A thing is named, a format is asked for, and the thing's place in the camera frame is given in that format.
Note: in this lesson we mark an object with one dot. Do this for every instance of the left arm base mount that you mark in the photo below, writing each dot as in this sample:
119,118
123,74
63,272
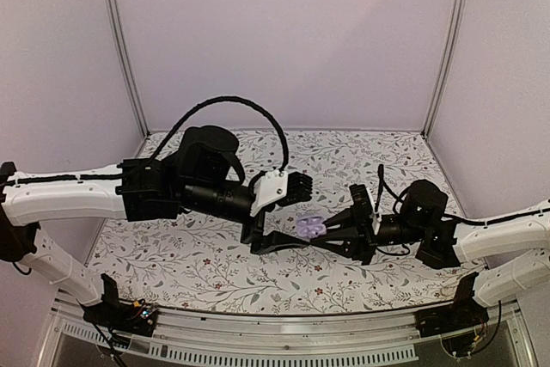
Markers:
138,317

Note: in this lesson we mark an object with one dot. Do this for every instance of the floral patterned table mat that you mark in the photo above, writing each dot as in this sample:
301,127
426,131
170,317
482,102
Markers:
198,262

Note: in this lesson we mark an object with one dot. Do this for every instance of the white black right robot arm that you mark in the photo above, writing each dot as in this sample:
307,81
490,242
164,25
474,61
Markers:
444,241

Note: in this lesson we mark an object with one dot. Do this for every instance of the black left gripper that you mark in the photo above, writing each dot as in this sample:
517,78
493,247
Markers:
265,244

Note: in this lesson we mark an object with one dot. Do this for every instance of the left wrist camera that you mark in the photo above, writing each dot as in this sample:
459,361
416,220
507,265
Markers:
279,188

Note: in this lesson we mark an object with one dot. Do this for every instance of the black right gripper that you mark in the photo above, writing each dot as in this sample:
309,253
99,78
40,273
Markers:
359,242

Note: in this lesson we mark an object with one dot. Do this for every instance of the front aluminium rail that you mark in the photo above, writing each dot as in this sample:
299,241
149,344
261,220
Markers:
185,337

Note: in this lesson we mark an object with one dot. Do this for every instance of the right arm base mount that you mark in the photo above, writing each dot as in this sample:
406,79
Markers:
461,328

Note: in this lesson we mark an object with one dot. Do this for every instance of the purple round case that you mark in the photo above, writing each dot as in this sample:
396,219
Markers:
310,226

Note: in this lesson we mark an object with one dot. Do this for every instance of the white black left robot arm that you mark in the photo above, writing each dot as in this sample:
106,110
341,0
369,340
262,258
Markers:
204,175

